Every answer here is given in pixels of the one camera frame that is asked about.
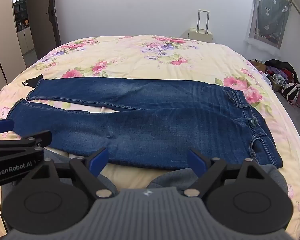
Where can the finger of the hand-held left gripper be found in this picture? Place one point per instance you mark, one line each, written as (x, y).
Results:
(0, 127)
(27, 141)

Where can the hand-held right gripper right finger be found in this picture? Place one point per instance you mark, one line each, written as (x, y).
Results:
(197, 160)

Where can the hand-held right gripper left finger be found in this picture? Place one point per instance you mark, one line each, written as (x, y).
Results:
(100, 160)

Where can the blue denim pants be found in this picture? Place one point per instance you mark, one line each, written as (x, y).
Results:
(165, 120)

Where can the grey hoodie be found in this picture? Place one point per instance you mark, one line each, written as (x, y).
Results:
(170, 177)

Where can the small black cloth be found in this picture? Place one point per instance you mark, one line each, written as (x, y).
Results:
(32, 82)

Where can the floral yellow bed blanket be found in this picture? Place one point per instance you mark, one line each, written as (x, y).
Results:
(140, 62)

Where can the dark door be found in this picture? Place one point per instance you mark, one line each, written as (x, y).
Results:
(53, 22)

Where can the striped bag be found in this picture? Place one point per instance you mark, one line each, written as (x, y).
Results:
(293, 93)

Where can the pile of clothes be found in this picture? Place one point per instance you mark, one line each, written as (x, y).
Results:
(282, 71)

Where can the cream suitcase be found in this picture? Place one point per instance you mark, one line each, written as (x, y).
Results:
(200, 35)

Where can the grey patterned curtain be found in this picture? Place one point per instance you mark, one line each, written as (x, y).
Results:
(267, 17)

